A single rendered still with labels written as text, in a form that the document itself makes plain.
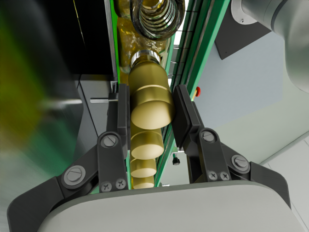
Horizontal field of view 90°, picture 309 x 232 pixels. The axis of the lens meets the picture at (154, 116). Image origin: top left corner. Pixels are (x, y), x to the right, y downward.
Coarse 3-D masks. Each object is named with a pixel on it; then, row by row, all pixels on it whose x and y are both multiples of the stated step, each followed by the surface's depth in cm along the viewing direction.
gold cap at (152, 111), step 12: (132, 72) 13; (144, 72) 12; (156, 72) 12; (132, 84) 12; (144, 84) 11; (156, 84) 11; (168, 84) 12; (132, 96) 11; (144, 96) 10; (156, 96) 10; (168, 96) 11; (132, 108) 10; (144, 108) 10; (156, 108) 11; (168, 108) 11; (132, 120) 11; (144, 120) 11; (156, 120) 12; (168, 120) 12
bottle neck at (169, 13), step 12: (132, 0) 8; (168, 0) 10; (180, 0) 8; (132, 12) 8; (144, 12) 11; (156, 12) 11; (168, 12) 9; (180, 12) 8; (132, 24) 8; (144, 24) 9; (156, 24) 10; (168, 24) 9; (180, 24) 9; (144, 36) 9; (156, 36) 9; (168, 36) 9
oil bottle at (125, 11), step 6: (114, 0) 12; (120, 0) 12; (126, 0) 12; (144, 0) 14; (150, 0) 14; (156, 0) 14; (114, 6) 13; (120, 6) 12; (126, 6) 12; (150, 6) 14; (120, 12) 13; (126, 12) 12; (120, 18) 14; (126, 18) 13
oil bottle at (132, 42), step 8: (120, 24) 15; (128, 24) 14; (120, 32) 14; (128, 32) 14; (136, 32) 14; (120, 40) 15; (128, 40) 14; (136, 40) 14; (144, 40) 14; (168, 40) 15; (120, 48) 15; (128, 48) 15; (136, 48) 14; (144, 48) 14; (152, 48) 15; (160, 48) 15; (168, 48) 15; (120, 56) 16; (128, 56) 15; (160, 56) 15; (168, 56) 17; (120, 64) 17; (128, 64) 16; (160, 64) 16; (128, 72) 17
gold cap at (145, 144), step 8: (136, 128) 16; (136, 136) 15; (144, 136) 15; (152, 136) 15; (160, 136) 16; (136, 144) 15; (144, 144) 14; (152, 144) 14; (160, 144) 15; (136, 152) 15; (144, 152) 15; (152, 152) 16; (160, 152) 16
